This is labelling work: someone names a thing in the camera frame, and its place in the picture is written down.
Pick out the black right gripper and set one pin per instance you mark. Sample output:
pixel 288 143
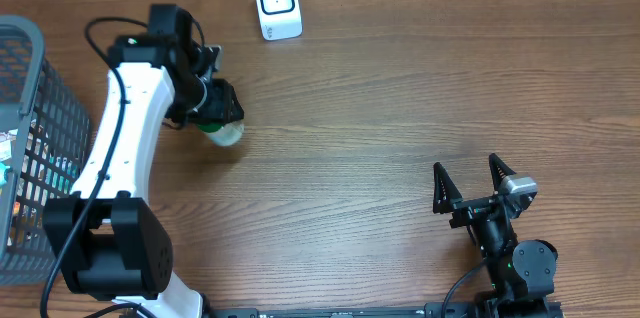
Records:
pixel 448 200

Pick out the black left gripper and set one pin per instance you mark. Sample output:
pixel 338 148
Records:
pixel 221 110

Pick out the green lid clear jar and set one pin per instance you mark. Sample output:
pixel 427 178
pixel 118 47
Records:
pixel 224 135

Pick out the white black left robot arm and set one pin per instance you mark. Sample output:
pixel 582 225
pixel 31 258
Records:
pixel 107 241

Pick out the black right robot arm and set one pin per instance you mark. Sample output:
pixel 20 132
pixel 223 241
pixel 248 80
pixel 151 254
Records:
pixel 521 272

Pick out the white barcode scanner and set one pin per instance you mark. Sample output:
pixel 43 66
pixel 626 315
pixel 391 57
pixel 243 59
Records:
pixel 279 19

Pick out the dark grey mesh basket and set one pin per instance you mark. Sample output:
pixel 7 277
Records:
pixel 41 119

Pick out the mint green wipes pack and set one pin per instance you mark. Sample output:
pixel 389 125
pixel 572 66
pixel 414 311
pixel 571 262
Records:
pixel 62 182

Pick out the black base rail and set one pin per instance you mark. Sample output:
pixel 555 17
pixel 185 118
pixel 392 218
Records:
pixel 350 313

